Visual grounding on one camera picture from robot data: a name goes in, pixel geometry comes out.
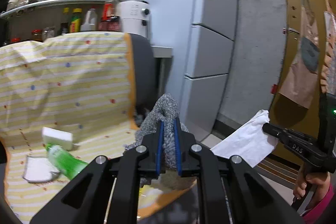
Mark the grey knitted rag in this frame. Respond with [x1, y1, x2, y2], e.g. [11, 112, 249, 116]
[123, 93, 190, 188]

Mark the white paper tissue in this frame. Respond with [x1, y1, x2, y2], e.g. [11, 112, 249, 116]
[211, 110, 278, 168]

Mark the green tea bottle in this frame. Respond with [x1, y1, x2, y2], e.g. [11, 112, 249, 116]
[46, 144, 88, 180]

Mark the white foam block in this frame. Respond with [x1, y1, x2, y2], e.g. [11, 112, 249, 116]
[42, 127, 73, 151]

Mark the white kitchen appliance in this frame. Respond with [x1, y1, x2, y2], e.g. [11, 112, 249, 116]
[118, 0, 151, 39]

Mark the person's right hand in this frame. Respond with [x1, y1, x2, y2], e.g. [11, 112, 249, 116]
[293, 162, 332, 210]

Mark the grey office chair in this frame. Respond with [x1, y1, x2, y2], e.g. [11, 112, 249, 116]
[125, 34, 198, 223]

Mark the brown hanging apron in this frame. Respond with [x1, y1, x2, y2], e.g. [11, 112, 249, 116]
[280, 0, 320, 109]

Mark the yellow striped dotted cloth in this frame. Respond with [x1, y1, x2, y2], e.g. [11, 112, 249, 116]
[0, 31, 197, 223]

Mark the white grey-edged dishcloth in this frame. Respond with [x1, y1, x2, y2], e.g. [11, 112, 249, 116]
[22, 156, 60, 184]

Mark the grey refrigerator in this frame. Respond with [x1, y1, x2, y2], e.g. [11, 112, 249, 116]
[147, 0, 238, 141]

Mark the white plastic jug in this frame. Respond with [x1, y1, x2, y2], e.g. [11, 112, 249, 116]
[80, 8, 97, 32]

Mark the yellow cap sauce bottle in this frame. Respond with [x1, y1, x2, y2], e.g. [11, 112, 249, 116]
[70, 8, 82, 33]

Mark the metal wall shelf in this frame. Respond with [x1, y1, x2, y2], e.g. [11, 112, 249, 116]
[1, 0, 107, 19]

